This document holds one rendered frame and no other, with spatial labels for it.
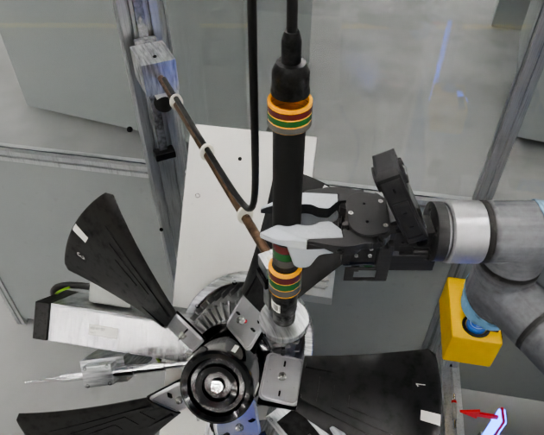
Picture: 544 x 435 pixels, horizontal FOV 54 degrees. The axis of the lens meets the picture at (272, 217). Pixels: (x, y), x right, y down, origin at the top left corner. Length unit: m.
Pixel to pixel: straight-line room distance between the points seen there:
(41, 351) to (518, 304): 2.11
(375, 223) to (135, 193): 1.19
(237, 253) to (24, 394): 1.51
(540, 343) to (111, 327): 0.74
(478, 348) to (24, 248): 1.61
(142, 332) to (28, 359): 1.50
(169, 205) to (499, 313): 0.99
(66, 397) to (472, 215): 1.97
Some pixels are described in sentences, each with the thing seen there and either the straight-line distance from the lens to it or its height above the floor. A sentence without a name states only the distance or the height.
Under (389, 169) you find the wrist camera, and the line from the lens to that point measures 0.56.
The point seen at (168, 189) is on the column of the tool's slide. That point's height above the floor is 1.05.
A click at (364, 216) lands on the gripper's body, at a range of 0.61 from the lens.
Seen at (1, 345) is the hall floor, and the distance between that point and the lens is 2.62.
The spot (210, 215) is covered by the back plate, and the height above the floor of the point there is 1.22.
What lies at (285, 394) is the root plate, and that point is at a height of 1.19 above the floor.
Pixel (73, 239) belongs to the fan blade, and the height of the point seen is 1.32.
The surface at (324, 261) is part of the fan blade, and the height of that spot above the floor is 1.37.
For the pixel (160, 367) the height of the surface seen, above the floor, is 1.11.
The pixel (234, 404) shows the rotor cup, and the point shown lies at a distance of 0.88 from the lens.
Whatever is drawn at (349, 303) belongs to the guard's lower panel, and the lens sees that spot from 1.88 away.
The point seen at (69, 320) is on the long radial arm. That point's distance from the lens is 1.12.
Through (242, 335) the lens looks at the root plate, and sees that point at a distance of 0.89.
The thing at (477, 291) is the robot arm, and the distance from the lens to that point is 0.73.
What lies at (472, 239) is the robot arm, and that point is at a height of 1.55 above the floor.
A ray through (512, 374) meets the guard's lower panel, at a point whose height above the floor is 0.21.
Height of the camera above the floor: 1.99
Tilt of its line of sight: 44 degrees down
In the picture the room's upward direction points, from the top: straight up
